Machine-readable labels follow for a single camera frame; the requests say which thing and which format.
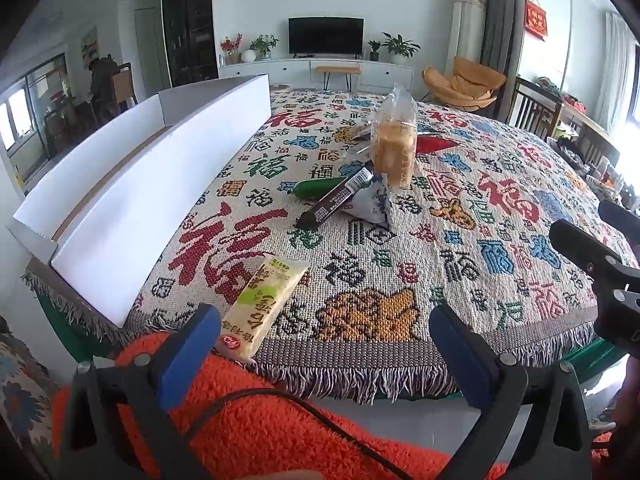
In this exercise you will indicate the white round vase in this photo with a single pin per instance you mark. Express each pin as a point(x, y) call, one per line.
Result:
point(249, 56)

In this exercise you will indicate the red wall hanging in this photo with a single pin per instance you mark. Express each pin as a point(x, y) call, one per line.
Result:
point(536, 20)

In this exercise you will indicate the red flower plant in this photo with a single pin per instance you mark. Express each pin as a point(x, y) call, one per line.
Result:
point(231, 46)

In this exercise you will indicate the green potted plant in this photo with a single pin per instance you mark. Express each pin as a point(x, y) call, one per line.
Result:
point(264, 45)

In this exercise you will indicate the white and green snack packet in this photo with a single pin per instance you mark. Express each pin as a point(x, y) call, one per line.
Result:
point(260, 305)

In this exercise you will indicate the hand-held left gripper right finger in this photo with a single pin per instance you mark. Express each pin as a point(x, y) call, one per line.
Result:
point(452, 345)

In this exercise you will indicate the grey curtain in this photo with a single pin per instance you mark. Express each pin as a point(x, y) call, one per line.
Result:
point(500, 20)

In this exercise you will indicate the black display cabinet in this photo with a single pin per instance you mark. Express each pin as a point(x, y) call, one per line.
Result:
point(190, 25)

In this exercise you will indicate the clear silver packet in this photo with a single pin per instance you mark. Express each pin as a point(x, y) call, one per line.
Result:
point(359, 151)

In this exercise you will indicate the red snack packet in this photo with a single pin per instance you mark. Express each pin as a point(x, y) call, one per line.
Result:
point(435, 144)

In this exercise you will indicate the white curtain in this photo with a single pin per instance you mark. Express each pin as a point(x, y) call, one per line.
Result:
point(619, 65)

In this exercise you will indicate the black television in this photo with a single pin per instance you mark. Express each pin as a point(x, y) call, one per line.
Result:
point(325, 35)

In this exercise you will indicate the green under cloth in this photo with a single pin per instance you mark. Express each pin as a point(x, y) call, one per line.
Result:
point(65, 330)

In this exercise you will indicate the white covered standing air conditioner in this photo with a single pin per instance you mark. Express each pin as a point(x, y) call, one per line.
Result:
point(467, 25)

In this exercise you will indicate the bagged bread loaf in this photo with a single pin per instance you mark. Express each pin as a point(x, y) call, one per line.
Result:
point(395, 150)

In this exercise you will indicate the white television cabinet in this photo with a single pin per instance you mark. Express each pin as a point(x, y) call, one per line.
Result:
point(280, 67)

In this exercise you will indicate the brown snack bar packet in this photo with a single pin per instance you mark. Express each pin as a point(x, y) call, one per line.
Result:
point(340, 192)

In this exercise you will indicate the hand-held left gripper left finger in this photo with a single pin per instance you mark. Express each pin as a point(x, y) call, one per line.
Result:
point(190, 345)

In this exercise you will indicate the large leafy potted plant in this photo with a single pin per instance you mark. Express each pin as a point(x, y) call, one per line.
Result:
point(400, 47)

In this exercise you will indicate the framed wall picture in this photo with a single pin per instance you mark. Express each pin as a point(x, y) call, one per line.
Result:
point(89, 45)

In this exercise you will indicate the printed woven blanket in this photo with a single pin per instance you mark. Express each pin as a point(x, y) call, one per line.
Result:
point(450, 260)

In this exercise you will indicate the white door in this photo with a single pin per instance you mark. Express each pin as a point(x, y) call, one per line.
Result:
point(149, 50)

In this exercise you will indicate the balcony glass door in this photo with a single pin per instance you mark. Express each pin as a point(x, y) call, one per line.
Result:
point(35, 105)

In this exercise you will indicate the floral patterned cushion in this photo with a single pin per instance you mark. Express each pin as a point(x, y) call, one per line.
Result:
point(20, 385)

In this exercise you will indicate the clear packet with yellow snack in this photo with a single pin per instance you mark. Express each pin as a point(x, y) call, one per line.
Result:
point(361, 132)

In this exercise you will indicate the small potted plant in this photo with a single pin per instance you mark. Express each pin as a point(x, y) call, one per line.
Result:
point(374, 50)

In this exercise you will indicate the wooden stool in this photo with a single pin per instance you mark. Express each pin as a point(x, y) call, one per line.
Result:
point(337, 69)

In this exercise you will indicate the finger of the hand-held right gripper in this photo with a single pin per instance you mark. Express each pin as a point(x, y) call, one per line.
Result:
point(620, 216)
point(575, 242)

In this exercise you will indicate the dark wooden chair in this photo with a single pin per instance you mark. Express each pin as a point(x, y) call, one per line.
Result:
point(530, 105)

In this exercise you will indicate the orange fleece clothing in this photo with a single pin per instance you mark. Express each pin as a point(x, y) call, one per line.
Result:
point(280, 420)

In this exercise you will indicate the grey triangular snack packet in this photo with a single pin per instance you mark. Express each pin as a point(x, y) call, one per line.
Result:
point(372, 202)

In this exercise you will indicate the orange lounge chair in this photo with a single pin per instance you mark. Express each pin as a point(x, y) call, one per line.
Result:
point(470, 80)

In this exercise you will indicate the white foam board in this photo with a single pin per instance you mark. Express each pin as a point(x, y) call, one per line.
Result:
point(150, 185)

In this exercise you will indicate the brown dining chair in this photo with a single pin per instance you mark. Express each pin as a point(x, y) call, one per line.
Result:
point(124, 85)

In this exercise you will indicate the cluttered wooden side table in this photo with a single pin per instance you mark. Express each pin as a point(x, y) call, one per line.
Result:
point(590, 150)

